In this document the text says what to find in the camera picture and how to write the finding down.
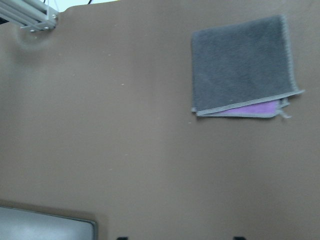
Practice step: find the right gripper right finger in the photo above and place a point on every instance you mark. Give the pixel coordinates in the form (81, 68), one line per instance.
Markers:
(239, 238)

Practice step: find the grey laptop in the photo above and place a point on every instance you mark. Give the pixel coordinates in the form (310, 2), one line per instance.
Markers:
(20, 224)

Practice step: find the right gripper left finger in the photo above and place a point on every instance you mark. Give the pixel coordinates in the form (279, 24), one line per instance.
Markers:
(122, 238)

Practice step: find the folded grey purple cloth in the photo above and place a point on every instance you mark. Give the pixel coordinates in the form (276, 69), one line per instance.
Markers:
(243, 70)

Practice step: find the aluminium frame post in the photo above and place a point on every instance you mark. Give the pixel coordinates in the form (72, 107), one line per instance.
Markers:
(30, 15)

